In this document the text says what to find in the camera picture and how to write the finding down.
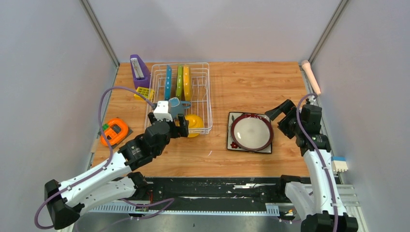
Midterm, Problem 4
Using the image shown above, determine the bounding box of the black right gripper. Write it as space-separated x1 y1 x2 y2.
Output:
264 100 303 139

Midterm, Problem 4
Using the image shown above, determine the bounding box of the round red rimmed plate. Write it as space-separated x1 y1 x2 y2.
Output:
230 113 275 152

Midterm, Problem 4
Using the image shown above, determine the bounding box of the yellow polka dot plate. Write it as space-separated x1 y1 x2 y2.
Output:
183 65 193 101

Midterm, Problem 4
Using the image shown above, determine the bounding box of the square floral plate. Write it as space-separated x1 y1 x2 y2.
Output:
226 111 273 155

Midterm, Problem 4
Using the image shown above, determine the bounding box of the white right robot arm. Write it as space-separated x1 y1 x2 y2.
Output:
266 100 359 232

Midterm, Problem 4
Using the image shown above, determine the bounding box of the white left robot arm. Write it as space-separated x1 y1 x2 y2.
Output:
42 113 190 230

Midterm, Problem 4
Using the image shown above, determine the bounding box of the teal floral mug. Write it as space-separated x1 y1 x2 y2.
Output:
168 97 191 119

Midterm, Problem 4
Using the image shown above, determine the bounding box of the yellow ribbed bowl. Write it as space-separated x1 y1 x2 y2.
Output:
185 114 204 138

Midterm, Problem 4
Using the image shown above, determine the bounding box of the yellow green toy block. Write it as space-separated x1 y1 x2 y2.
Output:
136 87 155 101

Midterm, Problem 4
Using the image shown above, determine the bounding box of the green polka dot plate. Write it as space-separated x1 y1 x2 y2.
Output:
176 64 183 100

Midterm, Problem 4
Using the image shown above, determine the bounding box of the blue polka dot plate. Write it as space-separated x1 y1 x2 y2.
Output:
164 65 172 101

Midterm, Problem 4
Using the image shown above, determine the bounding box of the purple metronome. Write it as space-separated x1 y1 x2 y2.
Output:
130 54 151 88

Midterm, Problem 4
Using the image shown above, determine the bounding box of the white blue toy block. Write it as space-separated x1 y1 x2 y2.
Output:
331 156 349 173

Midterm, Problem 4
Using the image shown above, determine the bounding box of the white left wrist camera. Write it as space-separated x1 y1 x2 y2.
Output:
153 101 174 122

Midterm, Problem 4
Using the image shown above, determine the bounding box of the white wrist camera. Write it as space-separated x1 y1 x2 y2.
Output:
153 101 174 122
306 96 318 106

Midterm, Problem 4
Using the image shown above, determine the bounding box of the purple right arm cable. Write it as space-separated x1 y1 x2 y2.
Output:
296 93 339 232

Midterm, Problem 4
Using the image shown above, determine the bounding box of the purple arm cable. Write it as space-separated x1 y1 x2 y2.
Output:
34 86 176 230
296 93 339 232

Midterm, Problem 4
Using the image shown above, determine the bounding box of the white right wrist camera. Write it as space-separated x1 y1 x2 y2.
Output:
306 96 318 106

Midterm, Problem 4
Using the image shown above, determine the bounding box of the white wire dish rack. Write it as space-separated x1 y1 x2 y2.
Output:
149 62 213 134

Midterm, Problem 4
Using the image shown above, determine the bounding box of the beige cylinder handle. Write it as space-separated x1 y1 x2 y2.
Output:
301 60 322 96

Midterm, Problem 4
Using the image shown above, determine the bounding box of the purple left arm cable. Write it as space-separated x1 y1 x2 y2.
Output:
34 86 176 230

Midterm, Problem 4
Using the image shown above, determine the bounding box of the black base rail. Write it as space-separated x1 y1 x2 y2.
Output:
69 176 359 217

